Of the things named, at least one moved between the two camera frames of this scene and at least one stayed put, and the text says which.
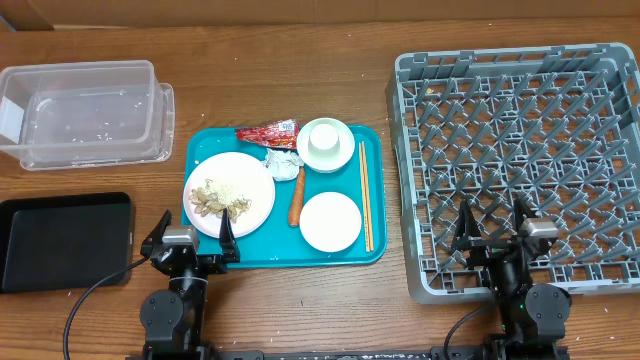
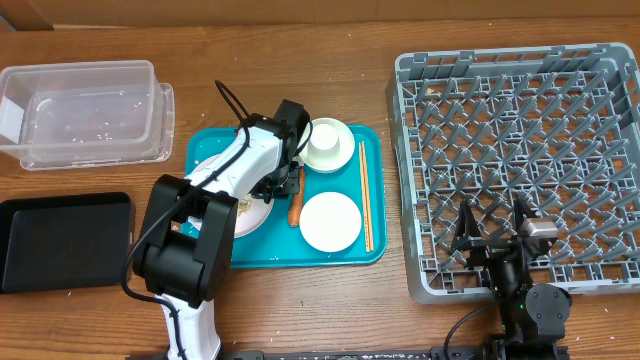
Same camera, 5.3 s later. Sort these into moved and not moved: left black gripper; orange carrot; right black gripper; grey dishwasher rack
Moved: left black gripper
Not moved: orange carrot; grey dishwasher rack; right black gripper
